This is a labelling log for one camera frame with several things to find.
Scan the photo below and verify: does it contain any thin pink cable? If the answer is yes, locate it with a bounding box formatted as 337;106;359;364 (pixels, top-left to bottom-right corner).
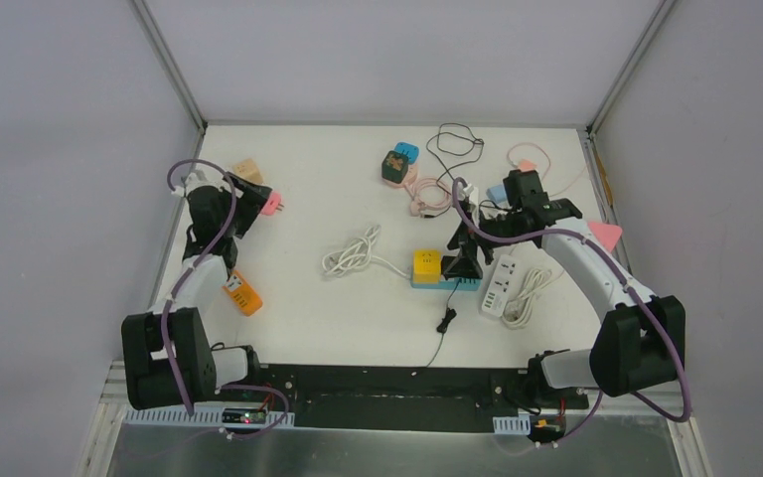
506;141;590;200

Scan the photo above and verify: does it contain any pink cube socket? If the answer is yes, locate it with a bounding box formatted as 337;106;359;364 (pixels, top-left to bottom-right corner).
259;191;284;216

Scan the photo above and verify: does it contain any pink triangular power strip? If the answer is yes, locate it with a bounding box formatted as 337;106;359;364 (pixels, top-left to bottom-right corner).
587;221;623;253

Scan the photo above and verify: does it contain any salmon pink charger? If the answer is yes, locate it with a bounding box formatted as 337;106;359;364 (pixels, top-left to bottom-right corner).
518;159;536;172

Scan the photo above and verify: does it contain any white power strip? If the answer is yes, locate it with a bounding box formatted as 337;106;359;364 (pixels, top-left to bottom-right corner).
480;254;524;320

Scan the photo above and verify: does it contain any white cable of white strip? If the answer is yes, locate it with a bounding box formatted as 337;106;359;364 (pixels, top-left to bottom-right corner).
501;265;563;331

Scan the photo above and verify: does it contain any orange power strip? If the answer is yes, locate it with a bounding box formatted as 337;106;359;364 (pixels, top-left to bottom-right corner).
223;270;263;317

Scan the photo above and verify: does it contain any light blue charger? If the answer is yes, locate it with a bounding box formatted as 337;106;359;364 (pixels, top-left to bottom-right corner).
486;185;508;205

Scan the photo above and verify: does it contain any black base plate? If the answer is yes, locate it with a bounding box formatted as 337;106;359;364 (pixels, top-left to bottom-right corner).
242;364;590;433

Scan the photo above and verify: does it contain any beige dragon cube adapter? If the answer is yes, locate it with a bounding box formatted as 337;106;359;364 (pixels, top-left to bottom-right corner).
232;158;264;185

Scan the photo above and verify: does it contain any dark green cube socket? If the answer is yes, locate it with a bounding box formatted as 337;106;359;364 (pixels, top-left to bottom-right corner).
381;150;409;176

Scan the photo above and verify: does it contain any black cable of small charger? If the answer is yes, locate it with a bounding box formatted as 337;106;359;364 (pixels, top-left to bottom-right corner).
423;282;460;370

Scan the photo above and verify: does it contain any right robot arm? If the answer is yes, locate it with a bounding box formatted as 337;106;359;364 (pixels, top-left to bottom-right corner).
451;170;690;407

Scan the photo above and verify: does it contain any blue cube socket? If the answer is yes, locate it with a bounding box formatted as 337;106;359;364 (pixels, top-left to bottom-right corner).
393;142;419;164

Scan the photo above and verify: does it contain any yellow cube socket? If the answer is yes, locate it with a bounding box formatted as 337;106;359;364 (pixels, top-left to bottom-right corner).
411;249;442;286

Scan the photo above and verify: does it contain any round pink socket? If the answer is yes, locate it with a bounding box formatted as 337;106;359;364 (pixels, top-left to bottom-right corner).
381;164;418;189

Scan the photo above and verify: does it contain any white bundled cable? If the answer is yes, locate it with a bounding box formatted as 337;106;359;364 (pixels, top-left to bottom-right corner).
320;224;413;280

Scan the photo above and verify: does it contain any pink coiled cable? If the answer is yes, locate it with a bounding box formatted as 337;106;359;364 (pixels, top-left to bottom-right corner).
406;176;456;220

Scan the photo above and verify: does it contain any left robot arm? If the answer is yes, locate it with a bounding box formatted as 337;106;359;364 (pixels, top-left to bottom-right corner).
121;171;280;410

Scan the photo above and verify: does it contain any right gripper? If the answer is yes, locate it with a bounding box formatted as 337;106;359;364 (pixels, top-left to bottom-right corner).
444;207;531;280

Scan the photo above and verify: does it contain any teal power strip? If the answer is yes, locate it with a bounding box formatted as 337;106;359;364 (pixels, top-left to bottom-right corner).
410;276;482;291

